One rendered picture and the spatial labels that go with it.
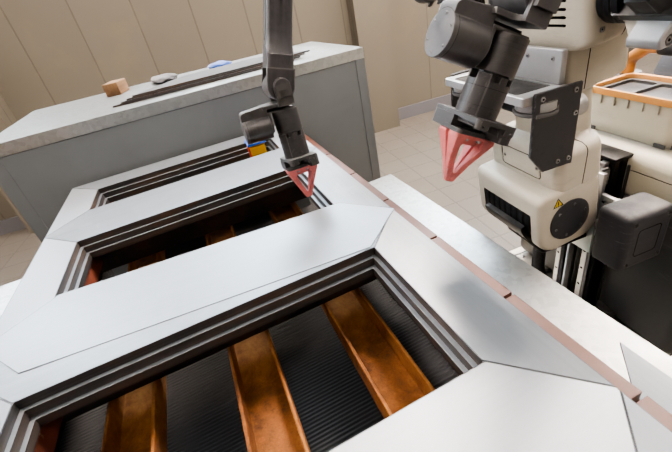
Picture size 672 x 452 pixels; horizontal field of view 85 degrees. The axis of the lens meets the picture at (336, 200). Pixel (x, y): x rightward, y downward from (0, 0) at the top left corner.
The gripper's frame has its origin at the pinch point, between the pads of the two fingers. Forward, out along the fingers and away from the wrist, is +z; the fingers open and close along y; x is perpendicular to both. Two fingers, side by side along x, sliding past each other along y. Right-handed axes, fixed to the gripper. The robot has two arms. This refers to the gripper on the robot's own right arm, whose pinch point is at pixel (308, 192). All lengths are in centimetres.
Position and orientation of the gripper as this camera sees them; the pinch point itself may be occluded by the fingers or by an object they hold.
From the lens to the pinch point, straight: 85.7
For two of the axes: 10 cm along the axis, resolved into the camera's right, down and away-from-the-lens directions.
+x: 9.1, -3.3, 2.7
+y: 3.4, 1.8, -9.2
